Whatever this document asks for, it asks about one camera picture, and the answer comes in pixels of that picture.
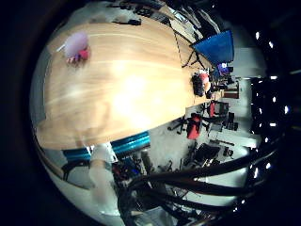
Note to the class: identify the pink and purple plush toy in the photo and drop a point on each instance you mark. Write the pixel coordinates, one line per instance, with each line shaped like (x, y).
(76, 46)

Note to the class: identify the blue metal beam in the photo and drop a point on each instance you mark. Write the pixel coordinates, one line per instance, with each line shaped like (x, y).
(130, 143)

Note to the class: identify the large red office chair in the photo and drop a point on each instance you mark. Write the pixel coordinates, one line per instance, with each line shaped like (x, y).
(194, 126)

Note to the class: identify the black equipment case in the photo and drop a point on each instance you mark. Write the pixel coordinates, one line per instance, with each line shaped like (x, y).
(205, 151)

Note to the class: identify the small red office chair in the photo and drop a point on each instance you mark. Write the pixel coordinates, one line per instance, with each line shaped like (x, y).
(213, 109)

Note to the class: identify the black bag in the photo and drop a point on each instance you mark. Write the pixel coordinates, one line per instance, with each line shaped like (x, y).
(198, 84)

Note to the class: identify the pink and red plush toy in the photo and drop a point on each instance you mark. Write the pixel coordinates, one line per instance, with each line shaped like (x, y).
(205, 80)

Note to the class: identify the black tripod stand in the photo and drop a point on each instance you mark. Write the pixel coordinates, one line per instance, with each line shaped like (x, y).
(195, 60)

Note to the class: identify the small black device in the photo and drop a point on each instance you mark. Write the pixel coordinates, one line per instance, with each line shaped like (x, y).
(134, 22)

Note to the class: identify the glowing computer monitor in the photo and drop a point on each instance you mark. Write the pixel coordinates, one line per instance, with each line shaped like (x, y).
(224, 67)

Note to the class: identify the black metal chair frame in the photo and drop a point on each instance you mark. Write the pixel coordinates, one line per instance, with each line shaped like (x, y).
(75, 165)

